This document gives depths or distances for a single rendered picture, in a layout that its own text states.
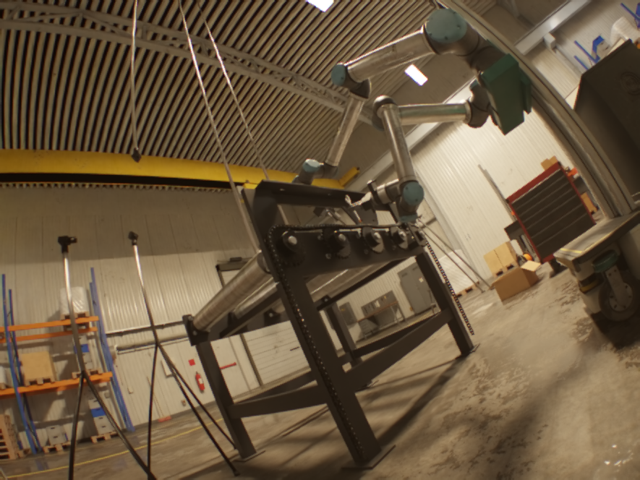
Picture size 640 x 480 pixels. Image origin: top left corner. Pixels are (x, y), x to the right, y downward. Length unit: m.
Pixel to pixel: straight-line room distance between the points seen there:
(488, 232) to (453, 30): 10.60
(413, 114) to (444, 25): 0.68
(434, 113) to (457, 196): 10.17
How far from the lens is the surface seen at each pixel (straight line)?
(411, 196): 1.32
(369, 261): 1.58
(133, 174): 8.43
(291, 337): 12.62
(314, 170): 1.74
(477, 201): 11.70
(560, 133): 1.65
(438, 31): 1.27
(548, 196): 3.37
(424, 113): 1.80
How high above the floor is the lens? 0.46
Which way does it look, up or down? 18 degrees up
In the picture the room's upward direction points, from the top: 25 degrees counter-clockwise
